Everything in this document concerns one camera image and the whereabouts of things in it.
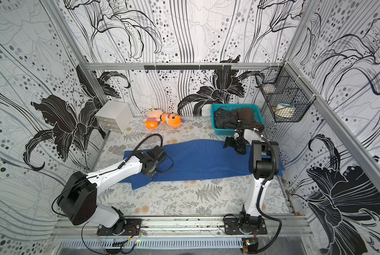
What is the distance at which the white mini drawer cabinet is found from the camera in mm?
1038

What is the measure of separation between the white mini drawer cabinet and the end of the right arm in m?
0.72

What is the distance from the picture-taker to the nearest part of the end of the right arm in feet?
2.88
